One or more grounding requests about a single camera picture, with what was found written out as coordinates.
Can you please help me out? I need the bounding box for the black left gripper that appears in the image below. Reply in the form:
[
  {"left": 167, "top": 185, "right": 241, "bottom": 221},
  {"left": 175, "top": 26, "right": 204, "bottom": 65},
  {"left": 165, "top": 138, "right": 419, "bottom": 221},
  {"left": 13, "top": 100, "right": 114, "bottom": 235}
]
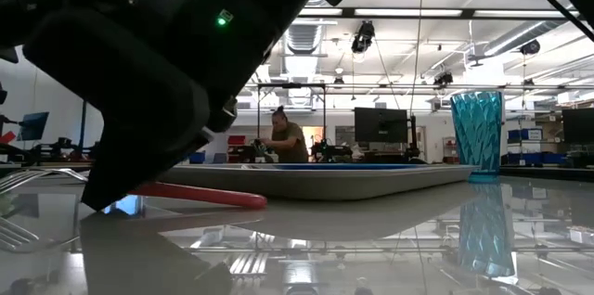
[{"left": 64, "top": 0, "right": 356, "bottom": 135}]

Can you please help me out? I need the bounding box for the fork with red handle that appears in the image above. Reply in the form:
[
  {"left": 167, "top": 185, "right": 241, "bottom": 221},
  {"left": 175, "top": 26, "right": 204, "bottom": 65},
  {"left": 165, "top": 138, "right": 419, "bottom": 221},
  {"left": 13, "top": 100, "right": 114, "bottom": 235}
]
[{"left": 0, "top": 167, "right": 269, "bottom": 211}]

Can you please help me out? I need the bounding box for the grey plastic tray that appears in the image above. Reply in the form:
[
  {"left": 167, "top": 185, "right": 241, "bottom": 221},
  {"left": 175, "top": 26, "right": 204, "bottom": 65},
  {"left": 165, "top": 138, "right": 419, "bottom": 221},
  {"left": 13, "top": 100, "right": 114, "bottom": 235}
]
[{"left": 157, "top": 162, "right": 480, "bottom": 201}]

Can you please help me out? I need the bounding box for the teal faceted plastic cup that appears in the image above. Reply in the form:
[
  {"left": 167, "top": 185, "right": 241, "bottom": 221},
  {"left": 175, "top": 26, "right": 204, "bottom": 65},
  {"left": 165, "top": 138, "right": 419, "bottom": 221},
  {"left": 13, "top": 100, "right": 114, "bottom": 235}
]
[{"left": 449, "top": 90, "right": 505, "bottom": 185}]

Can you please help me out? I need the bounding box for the person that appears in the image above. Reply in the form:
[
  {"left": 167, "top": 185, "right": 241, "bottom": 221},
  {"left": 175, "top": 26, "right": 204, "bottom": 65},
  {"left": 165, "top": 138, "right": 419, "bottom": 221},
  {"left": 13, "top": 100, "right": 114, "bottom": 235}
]
[{"left": 259, "top": 105, "right": 310, "bottom": 164}]

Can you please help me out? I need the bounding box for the blue-lit tilted monitor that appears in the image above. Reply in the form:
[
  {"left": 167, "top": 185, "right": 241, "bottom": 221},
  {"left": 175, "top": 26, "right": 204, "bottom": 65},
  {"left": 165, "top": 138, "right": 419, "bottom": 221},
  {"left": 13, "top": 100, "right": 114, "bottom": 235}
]
[{"left": 17, "top": 110, "right": 50, "bottom": 143}]

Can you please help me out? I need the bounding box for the black computer monitor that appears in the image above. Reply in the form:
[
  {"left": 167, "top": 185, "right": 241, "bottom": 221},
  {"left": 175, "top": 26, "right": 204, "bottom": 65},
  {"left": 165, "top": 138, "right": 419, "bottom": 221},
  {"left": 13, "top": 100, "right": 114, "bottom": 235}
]
[
  {"left": 562, "top": 108, "right": 594, "bottom": 145},
  {"left": 353, "top": 107, "right": 410, "bottom": 145}
]

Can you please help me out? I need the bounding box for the long ceiling light fixture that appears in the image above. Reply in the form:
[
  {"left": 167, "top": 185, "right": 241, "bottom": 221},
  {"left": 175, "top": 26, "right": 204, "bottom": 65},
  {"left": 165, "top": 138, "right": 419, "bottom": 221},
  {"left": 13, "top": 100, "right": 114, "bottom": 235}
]
[{"left": 298, "top": 6, "right": 466, "bottom": 19}]

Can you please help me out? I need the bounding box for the row of blue bins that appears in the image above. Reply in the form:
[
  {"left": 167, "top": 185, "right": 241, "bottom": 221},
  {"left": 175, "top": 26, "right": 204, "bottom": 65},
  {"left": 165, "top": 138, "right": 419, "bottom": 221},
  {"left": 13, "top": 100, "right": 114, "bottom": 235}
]
[{"left": 505, "top": 151, "right": 568, "bottom": 166}]

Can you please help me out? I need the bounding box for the black metal rig frame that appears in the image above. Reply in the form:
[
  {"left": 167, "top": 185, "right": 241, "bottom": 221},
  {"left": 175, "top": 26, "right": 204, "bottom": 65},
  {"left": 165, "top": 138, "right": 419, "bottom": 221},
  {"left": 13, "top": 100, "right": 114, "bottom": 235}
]
[{"left": 255, "top": 82, "right": 328, "bottom": 152}]

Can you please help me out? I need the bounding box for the silver ventilation duct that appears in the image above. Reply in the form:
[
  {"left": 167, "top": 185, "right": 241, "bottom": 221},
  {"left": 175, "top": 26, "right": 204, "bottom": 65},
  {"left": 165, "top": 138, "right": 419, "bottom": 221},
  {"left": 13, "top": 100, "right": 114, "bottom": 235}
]
[{"left": 284, "top": 22, "right": 325, "bottom": 56}]

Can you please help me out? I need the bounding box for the black hanging ceiling camera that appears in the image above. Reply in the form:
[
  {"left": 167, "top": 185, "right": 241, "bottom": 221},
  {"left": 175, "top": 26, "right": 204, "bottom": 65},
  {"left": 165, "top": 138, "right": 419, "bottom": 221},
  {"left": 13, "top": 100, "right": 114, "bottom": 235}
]
[
  {"left": 433, "top": 71, "right": 455, "bottom": 87},
  {"left": 350, "top": 19, "right": 377, "bottom": 56},
  {"left": 519, "top": 39, "right": 542, "bottom": 57}
]

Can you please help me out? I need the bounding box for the black metal table frame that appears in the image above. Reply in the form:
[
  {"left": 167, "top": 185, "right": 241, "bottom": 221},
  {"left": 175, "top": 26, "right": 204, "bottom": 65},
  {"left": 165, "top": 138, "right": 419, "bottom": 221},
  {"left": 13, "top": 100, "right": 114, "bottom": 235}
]
[{"left": 498, "top": 164, "right": 594, "bottom": 184}]

